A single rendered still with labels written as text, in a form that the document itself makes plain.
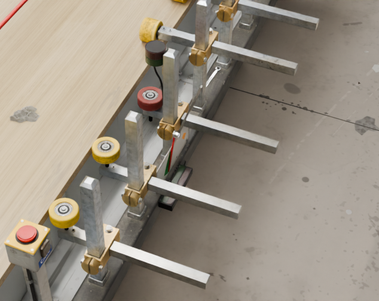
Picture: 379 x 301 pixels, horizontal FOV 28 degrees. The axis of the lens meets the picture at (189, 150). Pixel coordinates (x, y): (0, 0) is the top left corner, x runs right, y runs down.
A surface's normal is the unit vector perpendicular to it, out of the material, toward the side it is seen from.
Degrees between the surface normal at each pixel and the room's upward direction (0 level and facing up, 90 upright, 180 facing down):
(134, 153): 90
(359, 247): 0
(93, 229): 90
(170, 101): 90
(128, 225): 0
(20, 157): 0
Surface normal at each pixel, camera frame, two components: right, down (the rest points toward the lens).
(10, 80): 0.03, -0.68
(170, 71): -0.37, 0.67
